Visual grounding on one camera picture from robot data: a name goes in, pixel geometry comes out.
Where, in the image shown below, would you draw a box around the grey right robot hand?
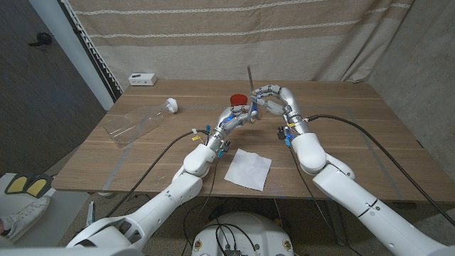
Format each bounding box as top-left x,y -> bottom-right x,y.
250,84 -> 311,137

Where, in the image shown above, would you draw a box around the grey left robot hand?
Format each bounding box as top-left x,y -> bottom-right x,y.
205,103 -> 259,149

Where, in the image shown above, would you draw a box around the grey orange handled scissors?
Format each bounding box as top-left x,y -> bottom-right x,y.
247,64 -> 263,124

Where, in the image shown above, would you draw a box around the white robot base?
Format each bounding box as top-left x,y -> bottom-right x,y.
191,212 -> 295,256

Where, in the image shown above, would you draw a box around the red plastic cup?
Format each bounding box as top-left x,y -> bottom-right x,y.
230,93 -> 249,107

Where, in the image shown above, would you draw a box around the white tissue sheet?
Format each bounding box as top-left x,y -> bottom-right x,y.
223,148 -> 273,192

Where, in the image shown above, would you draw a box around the clear plastic bottle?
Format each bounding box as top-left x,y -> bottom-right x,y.
102,97 -> 178,149

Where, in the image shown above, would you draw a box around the beige striped curtain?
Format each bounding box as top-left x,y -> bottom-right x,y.
67,0 -> 415,83

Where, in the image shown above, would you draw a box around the white power box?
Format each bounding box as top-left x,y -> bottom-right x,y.
128,73 -> 158,87

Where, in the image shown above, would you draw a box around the grey table leg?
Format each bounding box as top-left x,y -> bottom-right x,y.
328,211 -> 348,247

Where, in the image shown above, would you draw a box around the white tube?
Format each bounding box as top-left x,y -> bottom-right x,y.
86,201 -> 96,228

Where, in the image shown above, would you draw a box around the dark wooden door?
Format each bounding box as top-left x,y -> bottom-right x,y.
0,0 -> 107,177

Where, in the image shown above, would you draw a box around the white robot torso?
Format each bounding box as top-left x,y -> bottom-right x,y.
0,246 -> 145,256

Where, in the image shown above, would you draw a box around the white sneaker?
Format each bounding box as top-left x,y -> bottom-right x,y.
0,195 -> 52,243

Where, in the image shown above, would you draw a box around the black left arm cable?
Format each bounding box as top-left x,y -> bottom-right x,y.
105,129 -> 211,218

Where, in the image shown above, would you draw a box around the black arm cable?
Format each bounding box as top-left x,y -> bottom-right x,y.
307,114 -> 455,228
105,129 -> 211,218

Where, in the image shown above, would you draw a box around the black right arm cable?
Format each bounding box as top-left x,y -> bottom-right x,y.
307,114 -> 455,228

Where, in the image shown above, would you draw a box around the black door handle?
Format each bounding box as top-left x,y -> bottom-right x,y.
28,32 -> 53,47

